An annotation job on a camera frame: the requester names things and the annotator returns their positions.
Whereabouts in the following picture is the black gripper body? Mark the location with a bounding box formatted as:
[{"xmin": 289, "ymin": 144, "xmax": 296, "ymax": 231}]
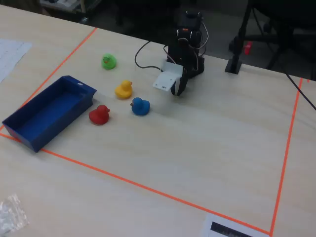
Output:
[{"xmin": 178, "ymin": 48, "xmax": 199, "ymax": 80}]

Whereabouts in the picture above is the blue rubber duck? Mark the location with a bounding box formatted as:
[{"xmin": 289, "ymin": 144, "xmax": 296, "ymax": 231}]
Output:
[{"xmin": 130, "ymin": 97, "xmax": 151, "ymax": 116}]

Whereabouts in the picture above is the yellow rubber duck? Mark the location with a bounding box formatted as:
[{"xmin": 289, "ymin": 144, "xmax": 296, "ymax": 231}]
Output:
[{"xmin": 114, "ymin": 79, "xmax": 134, "ymax": 100}]

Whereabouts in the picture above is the green rubber duck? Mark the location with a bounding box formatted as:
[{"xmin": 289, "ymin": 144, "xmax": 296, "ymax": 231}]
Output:
[{"xmin": 100, "ymin": 53, "xmax": 118, "ymax": 70}]

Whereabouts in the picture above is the red rubber duck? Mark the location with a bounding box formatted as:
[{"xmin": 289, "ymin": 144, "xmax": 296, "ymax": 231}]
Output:
[{"xmin": 88, "ymin": 104, "xmax": 111, "ymax": 125}]

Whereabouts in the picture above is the blue plastic box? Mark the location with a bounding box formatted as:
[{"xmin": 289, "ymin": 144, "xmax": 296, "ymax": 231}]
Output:
[{"xmin": 1, "ymin": 75, "xmax": 97, "ymax": 153}]

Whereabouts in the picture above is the black clamp stand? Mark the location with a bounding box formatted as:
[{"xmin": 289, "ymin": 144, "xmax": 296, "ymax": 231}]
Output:
[{"xmin": 224, "ymin": 0, "xmax": 255, "ymax": 74}]

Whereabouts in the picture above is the orange tape strip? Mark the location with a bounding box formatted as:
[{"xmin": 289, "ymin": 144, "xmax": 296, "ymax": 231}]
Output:
[
  {"xmin": 0, "ymin": 132, "xmax": 272, "ymax": 235},
  {"xmin": 269, "ymin": 77, "xmax": 304, "ymax": 236},
  {"xmin": 0, "ymin": 27, "xmax": 98, "ymax": 131}
]

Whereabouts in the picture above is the black office chair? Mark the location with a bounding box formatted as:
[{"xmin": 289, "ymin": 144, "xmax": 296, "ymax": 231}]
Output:
[{"xmin": 229, "ymin": 0, "xmax": 316, "ymax": 70}]

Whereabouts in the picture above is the paper with black print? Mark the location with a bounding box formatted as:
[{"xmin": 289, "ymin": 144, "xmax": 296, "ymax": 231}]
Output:
[{"xmin": 200, "ymin": 213, "xmax": 270, "ymax": 237}]

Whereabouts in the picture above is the white paper sheet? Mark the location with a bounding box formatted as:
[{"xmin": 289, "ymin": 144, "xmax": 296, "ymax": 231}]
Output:
[{"xmin": 0, "ymin": 38, "xmax": 33, "ymax": 83}]

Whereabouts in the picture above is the clear plastic bag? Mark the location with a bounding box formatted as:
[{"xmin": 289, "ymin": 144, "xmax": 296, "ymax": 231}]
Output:
[{"xmin": 0, "ymin": 193, "xmax": 30, "ymax": 235}]

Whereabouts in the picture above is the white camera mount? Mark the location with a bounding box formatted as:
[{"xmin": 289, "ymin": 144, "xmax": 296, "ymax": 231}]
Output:
[{"xmin": 152, "ymin": 61, "xmax": 185, "ymax": 93}]

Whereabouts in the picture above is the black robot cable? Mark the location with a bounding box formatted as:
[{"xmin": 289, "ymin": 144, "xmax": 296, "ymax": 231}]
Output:
[{"xmin": 134, "ymin": 40, "xmax": 169, "ymax": 70}]

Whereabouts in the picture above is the thin black cable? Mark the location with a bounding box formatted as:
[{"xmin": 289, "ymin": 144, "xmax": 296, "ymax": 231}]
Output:
[{"xmin": 251, "ymin": 7, "xmax": 316, "ymax": 111}]

